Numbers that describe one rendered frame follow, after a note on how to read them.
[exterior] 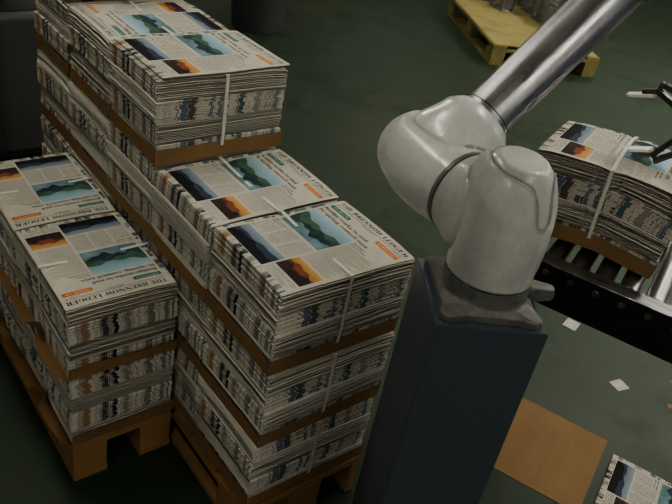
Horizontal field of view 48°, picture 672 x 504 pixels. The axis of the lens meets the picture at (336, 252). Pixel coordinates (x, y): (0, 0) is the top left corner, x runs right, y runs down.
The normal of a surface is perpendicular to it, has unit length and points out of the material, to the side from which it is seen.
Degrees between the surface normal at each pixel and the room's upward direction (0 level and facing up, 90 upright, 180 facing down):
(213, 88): 90
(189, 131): 90
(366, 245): 1
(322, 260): 1
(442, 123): 40
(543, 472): 0
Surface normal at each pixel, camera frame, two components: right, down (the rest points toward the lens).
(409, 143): -0.50, -0.45
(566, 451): 0.16, -0.82
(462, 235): -0.87, 0.15
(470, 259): -0.69, 0.34
